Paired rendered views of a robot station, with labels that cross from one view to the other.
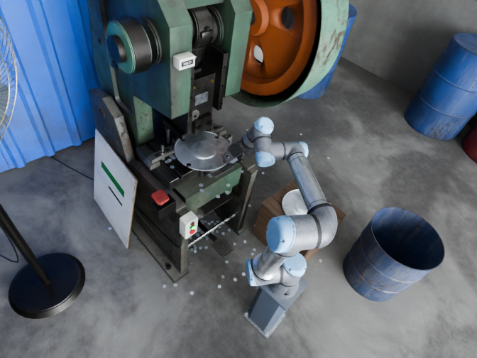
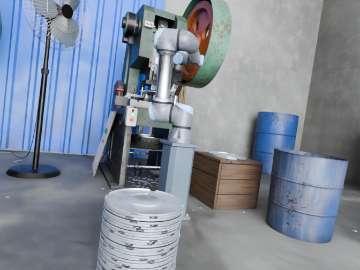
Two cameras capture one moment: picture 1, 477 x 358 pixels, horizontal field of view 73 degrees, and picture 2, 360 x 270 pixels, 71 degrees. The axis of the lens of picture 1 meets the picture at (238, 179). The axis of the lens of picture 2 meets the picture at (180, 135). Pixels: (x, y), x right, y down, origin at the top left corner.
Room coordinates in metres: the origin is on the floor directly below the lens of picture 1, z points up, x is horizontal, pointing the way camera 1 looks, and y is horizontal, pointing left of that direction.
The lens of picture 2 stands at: (-0.61, -1.02, 0.57)
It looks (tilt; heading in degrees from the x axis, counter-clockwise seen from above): 3 degrees down; 28
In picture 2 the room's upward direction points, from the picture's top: 8 degrees clockwise
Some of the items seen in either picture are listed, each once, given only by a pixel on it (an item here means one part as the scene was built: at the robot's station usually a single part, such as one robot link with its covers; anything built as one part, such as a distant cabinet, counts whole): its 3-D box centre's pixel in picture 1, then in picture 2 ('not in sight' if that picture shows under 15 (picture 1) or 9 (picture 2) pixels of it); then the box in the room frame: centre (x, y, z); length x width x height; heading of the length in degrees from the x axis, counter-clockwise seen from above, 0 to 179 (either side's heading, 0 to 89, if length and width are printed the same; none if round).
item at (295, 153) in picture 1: (309, 187); (193, 51); (0.84, -0.27, 1.03); 0.49 x 0.11 x 0.12; 20
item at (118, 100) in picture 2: (164, 212); (120, 107); (0.87, 0.31, 0.62); 0.10 x 0.06 x 0.20; 142
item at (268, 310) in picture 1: (272, 300); (174, 178); (0.73, -0.31, 0.23); 0.19 x 0.19 x 0.45; 56
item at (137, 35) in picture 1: (133, 47); (132, 28); (1.08, 0.47, 1.31); 0.22 x 0.12 x 0.22; 52
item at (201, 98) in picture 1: (195, 99); (157, 65); (1.23, 0.27, 1.04); 0.17 x 0.15 x 0.30; 52
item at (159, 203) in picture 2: not in sight; (144, 200); (0.16, -0.50, 0.26); 0.29 x 0.29 x 0.01
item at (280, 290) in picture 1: (284, 278); (180, 134); (0.73, -0.31, 0.50); 0.15 x 0.15 x 0.10
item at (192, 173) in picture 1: (187, 151); (150, 106); (1.26, 0.30, 0.68); 0.45 x 0.30 x 0.06; 142
